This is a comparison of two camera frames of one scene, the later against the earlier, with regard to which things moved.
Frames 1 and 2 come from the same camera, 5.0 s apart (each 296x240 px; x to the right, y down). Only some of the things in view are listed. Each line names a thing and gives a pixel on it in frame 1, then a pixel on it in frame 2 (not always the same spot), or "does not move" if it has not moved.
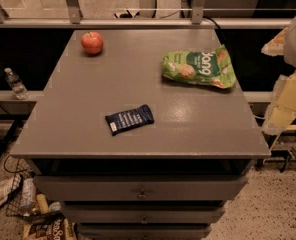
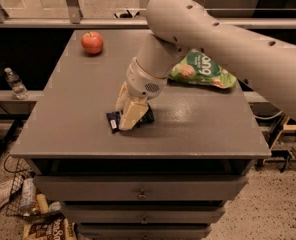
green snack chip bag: x=212 y=67 does not move
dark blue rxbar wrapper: x=126 y=120 does not move
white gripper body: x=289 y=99 -> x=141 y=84
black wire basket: x=25 y=201 does not move
